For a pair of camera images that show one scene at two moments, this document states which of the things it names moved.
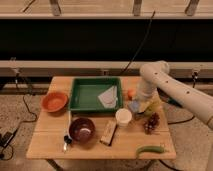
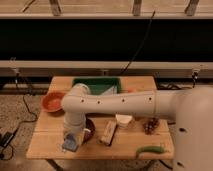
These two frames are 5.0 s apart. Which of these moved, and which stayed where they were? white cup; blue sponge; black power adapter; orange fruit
Moved: blue sponge
Stayed: white cup; black power adapter; orange fruit
